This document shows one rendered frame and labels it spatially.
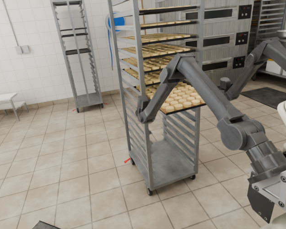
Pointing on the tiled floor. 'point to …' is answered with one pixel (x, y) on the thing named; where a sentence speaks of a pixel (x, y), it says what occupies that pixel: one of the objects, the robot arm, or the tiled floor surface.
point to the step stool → (7, 104)
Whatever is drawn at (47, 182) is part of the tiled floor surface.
